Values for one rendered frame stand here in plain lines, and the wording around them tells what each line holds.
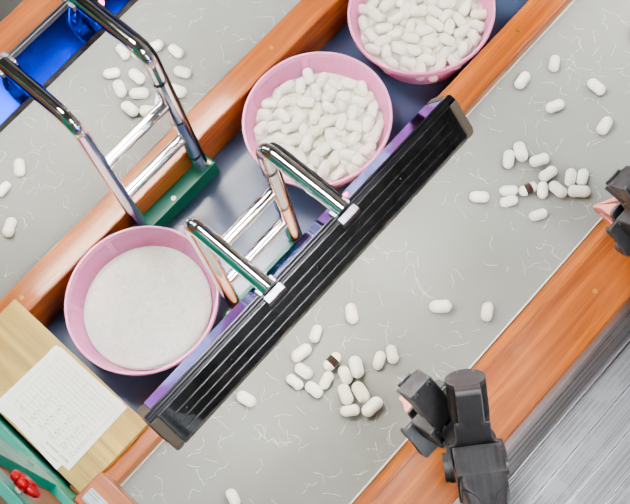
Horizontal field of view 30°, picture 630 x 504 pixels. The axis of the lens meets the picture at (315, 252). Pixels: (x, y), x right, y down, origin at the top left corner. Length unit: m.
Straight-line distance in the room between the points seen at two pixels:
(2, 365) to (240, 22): 0.76
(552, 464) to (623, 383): 0.18
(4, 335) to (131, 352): 0.21
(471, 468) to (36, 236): 0.93
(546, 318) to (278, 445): 0.48
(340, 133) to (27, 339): 0.65
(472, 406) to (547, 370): 0.30
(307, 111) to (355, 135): 0.11
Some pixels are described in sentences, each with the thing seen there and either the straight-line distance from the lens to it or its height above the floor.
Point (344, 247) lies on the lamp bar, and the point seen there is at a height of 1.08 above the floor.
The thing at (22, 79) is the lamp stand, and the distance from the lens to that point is 1.80.
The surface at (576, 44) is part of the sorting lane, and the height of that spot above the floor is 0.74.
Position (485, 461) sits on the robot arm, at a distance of 1.59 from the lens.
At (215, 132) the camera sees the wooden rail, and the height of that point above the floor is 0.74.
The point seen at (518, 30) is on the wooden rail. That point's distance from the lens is 2.14.
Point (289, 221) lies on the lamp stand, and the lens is 1.89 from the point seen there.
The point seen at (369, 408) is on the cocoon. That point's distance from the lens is 1.88.
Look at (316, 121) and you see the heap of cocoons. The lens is 2.09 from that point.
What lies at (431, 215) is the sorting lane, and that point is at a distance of 2.00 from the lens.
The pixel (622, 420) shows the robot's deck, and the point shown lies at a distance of 1.98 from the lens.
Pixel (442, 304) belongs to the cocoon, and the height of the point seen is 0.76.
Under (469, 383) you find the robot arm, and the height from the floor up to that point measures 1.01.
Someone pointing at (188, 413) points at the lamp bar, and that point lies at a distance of 1.58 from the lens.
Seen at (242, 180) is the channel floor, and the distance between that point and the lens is 2.13.
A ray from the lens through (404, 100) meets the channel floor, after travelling 2.17.
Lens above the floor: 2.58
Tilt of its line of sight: 68 degrees down
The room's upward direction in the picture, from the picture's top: 18 degrees counter-clockwise
